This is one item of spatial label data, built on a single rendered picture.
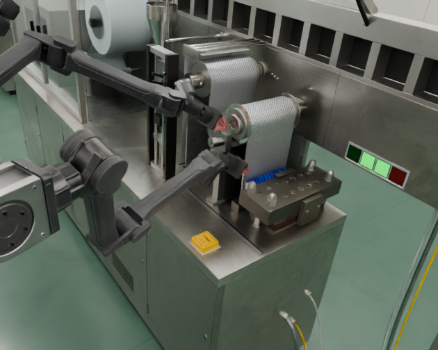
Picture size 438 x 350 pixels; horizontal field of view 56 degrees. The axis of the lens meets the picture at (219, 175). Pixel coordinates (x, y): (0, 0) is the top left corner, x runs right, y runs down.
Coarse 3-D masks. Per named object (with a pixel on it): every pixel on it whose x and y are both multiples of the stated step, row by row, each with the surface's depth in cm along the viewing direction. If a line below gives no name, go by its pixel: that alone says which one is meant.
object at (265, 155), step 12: (288, 132) 161; (252, 144) 152; (264, 144) 156; (276, 144) 160; (288, 144) 165; (252, 156) 155; (264, 156) 159; (276, 156) 164; (252, 168) 158; (264, 168) 163; (276, 168) 168
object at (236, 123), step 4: (228, 116) 151; (232, 116) 148; (236, 116) 148; (228, 120) 151; (232, 120) 149; (236, 120) 147; (240, 120) 147; (232, 124) 150; (236, 124) 148; (240, 124) 147; (228, 128) 152; (232, 128) 151; (236, 128) 148; (240, 128) 148; (232, 132) 151; (236, 132) 149; (240, 132) 149
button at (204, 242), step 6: (204, 234) 147; (210, 234) 147; (192, 240) 145; (198, 240) 144; (204, 240) 144; (210, 240) 144; (216, 240) 144; (198, 246) 142; (204, 246) 141; (210, 246) 142; (216, 246) 144; (204, 252) 142
